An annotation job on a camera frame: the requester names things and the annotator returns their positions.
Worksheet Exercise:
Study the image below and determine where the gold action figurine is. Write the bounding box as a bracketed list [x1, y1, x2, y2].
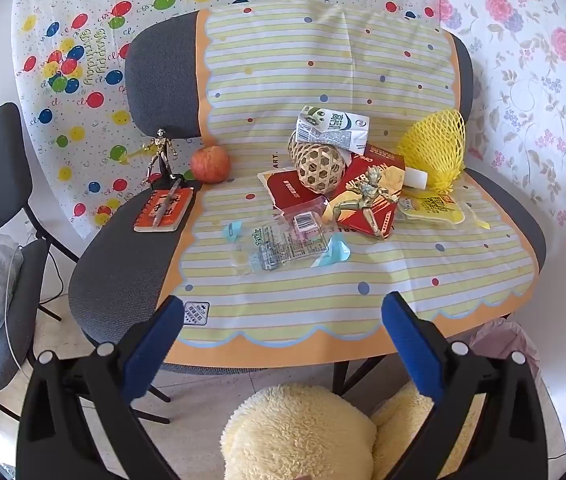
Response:
[123, 126, 186, 191]

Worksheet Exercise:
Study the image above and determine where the white green milk carton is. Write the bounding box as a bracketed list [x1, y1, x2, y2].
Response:
[295, 105, 371, 156]

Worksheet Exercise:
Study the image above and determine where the pink lined trash bin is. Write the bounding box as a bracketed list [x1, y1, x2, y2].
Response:
[468, 317, 541, 396]

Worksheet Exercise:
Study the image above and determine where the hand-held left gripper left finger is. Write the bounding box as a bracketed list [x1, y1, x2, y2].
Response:
[16, 295, 185, 480]

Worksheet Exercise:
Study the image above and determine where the yellow snack packet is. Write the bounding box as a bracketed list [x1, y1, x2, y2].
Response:
[395, 190, 491, 231]

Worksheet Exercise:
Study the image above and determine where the red flat packet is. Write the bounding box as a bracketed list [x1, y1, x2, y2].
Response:
[257, 166, 324, 211]

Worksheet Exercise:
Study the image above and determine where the pen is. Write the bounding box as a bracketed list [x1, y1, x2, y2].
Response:
[152, 178, 181, 227]

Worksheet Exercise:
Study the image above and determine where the woven bamboo ball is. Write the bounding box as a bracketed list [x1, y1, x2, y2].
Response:
[288, 130, 349, 195]

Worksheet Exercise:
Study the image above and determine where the balloon print plastic sheet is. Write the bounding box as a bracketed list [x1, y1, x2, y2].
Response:
[10, 0, 444, 243]

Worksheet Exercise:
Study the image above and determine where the red figure print box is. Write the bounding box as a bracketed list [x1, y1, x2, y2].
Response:
[323, 144, 407, 241]

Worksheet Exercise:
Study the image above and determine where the yellow foam fruit net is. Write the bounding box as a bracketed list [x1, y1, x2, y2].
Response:
[397, 108, 466, 193]

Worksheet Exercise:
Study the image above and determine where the yellow striped dotted cloth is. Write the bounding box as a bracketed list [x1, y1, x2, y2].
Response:
[163, 0, 538, 368]

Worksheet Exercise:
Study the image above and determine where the red apple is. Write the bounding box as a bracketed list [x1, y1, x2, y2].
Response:
[190, 145, 231, 184]

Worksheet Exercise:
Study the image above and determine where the clear labelled plastic wrapper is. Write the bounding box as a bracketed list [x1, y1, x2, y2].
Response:
[235, 220, 331, 273]

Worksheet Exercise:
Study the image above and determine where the yellow plush toy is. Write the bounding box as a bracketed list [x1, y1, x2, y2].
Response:
[220, 384, 379, 480]

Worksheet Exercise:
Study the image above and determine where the small white block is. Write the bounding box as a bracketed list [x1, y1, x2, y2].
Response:
[403, 167, 430, 190]

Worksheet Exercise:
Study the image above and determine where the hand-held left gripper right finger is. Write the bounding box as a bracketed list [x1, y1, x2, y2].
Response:
[381, 291, 550, 480]

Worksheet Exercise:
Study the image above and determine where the grey fabric chair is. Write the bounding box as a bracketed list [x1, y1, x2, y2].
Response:
[68, 7, 548, 376]

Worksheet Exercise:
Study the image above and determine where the floral wall cloth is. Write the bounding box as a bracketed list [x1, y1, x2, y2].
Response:
[433, 0, 566, 261]

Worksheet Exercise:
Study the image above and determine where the orange notebook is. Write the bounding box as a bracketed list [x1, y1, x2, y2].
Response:
[134, 187, 195, 233]

